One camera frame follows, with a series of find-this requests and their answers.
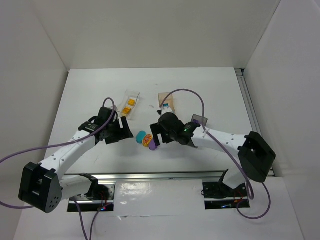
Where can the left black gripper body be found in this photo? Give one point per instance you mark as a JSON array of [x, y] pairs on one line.
[[117, 131]]

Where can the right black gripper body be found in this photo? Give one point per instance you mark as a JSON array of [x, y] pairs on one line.
[[158, 130]]

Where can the teal oval lego piece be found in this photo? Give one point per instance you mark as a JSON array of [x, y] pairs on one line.
[[140, 136]]

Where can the purple oval lego piece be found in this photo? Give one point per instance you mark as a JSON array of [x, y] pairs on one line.
[[152, 145]]

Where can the small yellow lego brick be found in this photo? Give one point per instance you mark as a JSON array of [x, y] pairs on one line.
[[131, 102]]

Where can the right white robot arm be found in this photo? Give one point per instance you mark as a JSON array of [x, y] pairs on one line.
[[227, 143]]

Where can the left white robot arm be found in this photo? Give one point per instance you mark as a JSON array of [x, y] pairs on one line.
[[44, 185]]

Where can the yellow oval printed lego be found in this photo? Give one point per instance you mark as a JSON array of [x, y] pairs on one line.
[[146, 140]]

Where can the clear plastic container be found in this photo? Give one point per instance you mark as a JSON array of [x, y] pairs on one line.
[[129, 94]]

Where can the orange translucent container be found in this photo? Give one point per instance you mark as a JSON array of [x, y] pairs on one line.
[[164, 98]]

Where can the dark grey translucent container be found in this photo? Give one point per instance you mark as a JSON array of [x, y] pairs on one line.
[[202, 120]]

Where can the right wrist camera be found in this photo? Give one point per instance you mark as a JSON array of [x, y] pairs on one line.
[[164, 109]]

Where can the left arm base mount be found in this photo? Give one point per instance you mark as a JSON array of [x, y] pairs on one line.
[[103, 201]]

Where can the aluminium front rail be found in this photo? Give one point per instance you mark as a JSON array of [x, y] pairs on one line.
[[158, 176]]

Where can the aluminium rail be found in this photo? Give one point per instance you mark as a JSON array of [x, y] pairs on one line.
[[252, 110], [158, 176]]

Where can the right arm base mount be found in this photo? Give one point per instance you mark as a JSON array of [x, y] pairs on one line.
[[218, 196]]

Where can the aluminium right rail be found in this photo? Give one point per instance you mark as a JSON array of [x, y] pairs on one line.
[[252, 110]]

